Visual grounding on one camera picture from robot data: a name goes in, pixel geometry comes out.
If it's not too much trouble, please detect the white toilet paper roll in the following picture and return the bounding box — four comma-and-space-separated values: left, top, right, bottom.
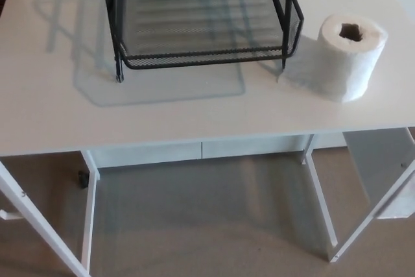
277, 13, 389, 104

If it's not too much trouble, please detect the white desk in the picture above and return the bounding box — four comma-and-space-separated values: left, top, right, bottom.
0, 0, 415, 277

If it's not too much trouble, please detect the black mesh file tray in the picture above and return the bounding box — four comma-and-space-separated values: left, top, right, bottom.
99, 0, 305, 84

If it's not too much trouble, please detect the white hanging cloth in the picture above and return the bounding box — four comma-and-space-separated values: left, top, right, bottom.
375, 197, 415, 220

